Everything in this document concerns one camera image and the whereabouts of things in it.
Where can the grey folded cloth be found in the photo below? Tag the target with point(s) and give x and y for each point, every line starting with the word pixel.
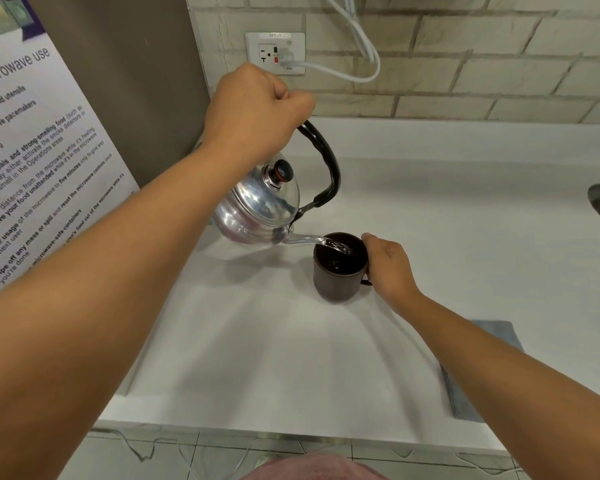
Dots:
pixel 502 332

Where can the person's left hand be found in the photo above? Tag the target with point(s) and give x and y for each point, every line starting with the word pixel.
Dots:
pixel 250 114

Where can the person's pink clothing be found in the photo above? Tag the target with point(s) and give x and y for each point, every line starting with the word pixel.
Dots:
pixel 315 469

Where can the person's right forearm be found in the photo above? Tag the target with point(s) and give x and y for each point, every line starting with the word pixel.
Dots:
pixel 505 384

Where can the white and purple notice poster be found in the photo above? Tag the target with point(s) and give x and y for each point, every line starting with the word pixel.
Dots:
pixel 35 144

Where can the white power plug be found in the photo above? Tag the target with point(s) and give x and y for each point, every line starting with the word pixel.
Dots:
pixel 291 62

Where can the person's left fingers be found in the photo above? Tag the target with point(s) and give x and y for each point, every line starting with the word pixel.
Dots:
pixel 297 107

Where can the person's right thumb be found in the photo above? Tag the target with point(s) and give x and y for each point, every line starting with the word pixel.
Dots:
pixel 372 244

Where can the dark brown mug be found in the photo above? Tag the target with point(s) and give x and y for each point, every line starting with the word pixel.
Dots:
pixel 337 279

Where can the person's right hand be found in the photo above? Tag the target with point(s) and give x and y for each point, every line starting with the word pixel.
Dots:
pixel 392 272

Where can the white wall socket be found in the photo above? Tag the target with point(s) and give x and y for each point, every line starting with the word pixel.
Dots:
pixel 262 52

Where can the person's left forearm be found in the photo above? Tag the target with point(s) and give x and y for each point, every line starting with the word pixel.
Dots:
pixel 80 319

